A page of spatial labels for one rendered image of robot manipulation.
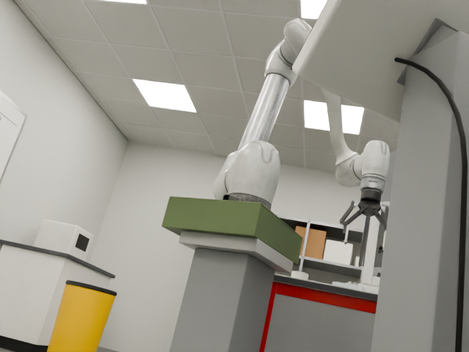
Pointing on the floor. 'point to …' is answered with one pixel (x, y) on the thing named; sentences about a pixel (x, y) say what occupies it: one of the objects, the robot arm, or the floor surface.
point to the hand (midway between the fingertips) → (364, 243)
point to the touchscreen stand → (426, 210)
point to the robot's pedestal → (226, 293)
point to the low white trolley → (317, 318)
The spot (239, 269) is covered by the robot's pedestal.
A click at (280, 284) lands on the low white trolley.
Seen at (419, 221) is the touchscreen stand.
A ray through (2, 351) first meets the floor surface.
